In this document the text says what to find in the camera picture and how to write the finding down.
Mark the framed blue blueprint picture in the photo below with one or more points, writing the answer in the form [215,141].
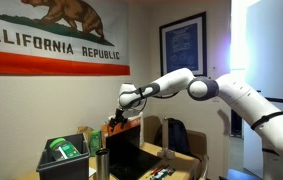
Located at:
[182,45]

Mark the blue seat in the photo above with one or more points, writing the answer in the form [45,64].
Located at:
[241,175]

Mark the brown paper bag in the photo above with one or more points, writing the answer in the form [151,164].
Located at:
[85,131]

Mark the dark backpack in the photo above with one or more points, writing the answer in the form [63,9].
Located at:
[177,136]

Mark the gray plastic bin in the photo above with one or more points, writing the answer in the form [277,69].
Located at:
[64,170]

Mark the red pen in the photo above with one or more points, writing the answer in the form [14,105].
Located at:
[154,171]

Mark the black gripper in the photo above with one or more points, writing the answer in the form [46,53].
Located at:
[120,116]

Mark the stainless steel tumbler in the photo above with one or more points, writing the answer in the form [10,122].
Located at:
[102,165]

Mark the clear jar with green lid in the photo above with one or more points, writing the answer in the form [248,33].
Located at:
[66,150]

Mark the white paper sheet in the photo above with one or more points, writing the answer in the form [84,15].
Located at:
[92,171]

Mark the green plastic bottle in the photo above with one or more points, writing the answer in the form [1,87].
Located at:
[95,143]

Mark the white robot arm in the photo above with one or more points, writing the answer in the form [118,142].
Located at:
[247,96]

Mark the California Republic flag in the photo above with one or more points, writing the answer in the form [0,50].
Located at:
[47,50]

